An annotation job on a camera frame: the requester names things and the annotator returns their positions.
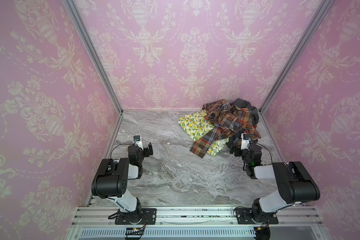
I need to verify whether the aluminium front rail frame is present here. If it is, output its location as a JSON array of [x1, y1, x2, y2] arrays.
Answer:
[[66, 206, 330, 240]]

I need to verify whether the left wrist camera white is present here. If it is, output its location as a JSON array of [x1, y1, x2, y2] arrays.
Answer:
[[133, 135, 144, 150]]

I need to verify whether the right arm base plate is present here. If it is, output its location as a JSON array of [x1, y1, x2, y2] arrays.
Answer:
[[233, 207, 279, 225]]

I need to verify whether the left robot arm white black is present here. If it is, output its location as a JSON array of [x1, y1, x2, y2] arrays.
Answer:
[[91, 143, 157, 225]]

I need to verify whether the small circuit board connector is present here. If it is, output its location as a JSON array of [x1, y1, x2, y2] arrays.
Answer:
[[125, 228, 145, 240]]

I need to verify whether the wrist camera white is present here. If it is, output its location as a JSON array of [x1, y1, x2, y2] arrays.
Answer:
[[240, 133, 251, 150], [133, 135, 144, 150]]

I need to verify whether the red plaid cloth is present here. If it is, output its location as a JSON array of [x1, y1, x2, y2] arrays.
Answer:
[[190, 99, 261, 158]]

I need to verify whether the left aluminium corner post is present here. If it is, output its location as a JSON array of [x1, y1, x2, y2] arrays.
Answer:
[[62, 0, 123, 116]]

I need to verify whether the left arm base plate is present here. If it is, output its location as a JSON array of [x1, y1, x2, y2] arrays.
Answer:
[[115, 208, 157, 225]]

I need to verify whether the dark grey cloth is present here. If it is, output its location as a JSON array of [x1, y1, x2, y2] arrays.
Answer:
[[226, 98, 260, 151]]

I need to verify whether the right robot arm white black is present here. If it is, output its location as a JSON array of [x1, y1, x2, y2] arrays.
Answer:
[[227, 136, 320, 227]]

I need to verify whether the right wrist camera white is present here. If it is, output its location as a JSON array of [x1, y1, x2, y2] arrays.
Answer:
[[240, 133, 251, 150]]

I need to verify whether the aluminium corner post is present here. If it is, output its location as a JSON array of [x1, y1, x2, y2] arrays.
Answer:
[[259, 0, 334, 116], [62, 0, 123, 116]]

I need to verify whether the yellow lemon print cloth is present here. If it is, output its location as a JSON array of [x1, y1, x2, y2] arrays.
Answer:
[[178, 110, 229, 157]]

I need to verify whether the right aluminium corner post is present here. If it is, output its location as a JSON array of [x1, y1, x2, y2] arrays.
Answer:
[[259, 0, 334, 116]]

